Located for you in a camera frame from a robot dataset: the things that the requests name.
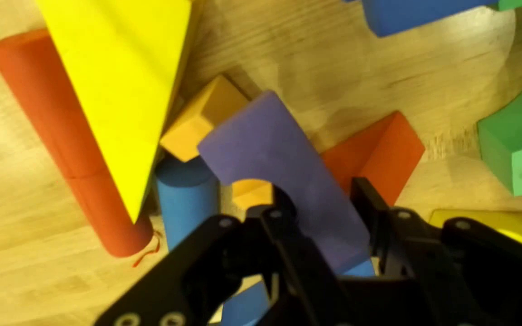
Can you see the red wooden block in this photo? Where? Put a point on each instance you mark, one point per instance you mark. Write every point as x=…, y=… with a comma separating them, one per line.
x=382, y=155
x=37, y=102

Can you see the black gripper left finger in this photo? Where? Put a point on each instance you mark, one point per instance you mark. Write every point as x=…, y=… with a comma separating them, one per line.
x=177, y=283

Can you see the yellow foam block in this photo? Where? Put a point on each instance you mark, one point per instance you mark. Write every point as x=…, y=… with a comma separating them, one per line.
x=503, y=227

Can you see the yellow foam triangle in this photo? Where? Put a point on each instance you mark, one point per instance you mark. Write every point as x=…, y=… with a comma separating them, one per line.
x=123, y=79

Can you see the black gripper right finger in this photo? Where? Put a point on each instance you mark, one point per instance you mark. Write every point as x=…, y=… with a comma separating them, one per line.
x=454, y=272

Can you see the orange square wooden block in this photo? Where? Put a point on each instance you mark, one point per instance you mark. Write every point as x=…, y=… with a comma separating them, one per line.
x=199, y=124

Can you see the blue foam block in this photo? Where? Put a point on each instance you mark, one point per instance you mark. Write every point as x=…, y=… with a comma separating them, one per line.
x=418, y=12

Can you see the green arch wooden block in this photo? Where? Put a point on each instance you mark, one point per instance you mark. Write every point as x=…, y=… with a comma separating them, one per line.
x=516, y=146

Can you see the purple foam arch block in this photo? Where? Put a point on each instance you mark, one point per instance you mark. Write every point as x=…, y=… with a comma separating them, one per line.
x=273, y=151

